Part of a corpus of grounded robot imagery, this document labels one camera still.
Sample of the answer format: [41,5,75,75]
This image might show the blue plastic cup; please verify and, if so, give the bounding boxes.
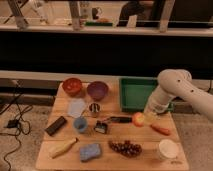
[73,117,88,133]

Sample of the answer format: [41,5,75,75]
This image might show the red bowl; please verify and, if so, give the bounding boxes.
[62,78,82,96]

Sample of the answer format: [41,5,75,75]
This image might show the black handled tool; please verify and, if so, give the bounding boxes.
[103,116,132,123]

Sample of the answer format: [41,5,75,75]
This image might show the blue sponge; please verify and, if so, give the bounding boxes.
[80,143,101,162]

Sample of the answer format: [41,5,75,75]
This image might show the white paper cup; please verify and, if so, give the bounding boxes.
[157,139,179,160]

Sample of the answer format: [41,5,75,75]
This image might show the green plastic tray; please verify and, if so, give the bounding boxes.
[118,76,174,113]

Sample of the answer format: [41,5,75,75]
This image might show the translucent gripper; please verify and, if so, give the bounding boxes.
[143,107,160,123]

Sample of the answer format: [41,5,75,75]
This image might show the purple bowl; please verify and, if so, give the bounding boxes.
[87,81,109,101]

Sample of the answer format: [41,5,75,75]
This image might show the small metal cup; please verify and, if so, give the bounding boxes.
[89,103,100,117]

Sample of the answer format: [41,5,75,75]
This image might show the bunch of purple grapes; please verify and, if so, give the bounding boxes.
[108,140,142,158]

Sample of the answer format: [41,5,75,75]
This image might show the black cables on floor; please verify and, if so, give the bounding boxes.
[0,79,34,171]

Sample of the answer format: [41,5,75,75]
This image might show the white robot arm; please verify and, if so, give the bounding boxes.
[144,69,213,122]

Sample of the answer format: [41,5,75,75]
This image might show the wooden board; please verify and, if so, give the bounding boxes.
[36,83,189,171]

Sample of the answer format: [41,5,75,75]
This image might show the red yellow apple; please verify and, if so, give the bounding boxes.
[132,112,145,127]

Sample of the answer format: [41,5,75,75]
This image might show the orange carrot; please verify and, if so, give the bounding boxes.
[150,124,171,136]

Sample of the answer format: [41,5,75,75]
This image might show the person in background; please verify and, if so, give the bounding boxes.
[117,0,154,27]

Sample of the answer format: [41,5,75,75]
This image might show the black rectangular block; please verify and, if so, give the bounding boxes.
[45,116,67,136]

